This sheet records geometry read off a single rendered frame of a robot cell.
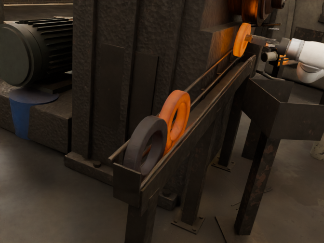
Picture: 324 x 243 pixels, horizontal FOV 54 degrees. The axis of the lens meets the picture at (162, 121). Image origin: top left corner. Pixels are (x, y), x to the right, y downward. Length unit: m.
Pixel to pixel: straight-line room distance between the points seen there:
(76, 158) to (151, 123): 1.12
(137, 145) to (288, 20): 3.88
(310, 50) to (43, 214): 1.37
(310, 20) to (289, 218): 3.02
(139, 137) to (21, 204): 1.02
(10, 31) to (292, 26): 3.39
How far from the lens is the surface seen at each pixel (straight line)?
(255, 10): 1.58
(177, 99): 0.90
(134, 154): 0.73
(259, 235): 1.65
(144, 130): 0.74
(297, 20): 4.46
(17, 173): 1.88
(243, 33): 1.50
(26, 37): 2.05
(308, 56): 1.50
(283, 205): 1.91
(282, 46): 1.51
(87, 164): 1.79
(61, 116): 1.91
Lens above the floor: 1.05
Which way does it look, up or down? 24 degrees down
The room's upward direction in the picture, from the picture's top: 8 degrees clockwise
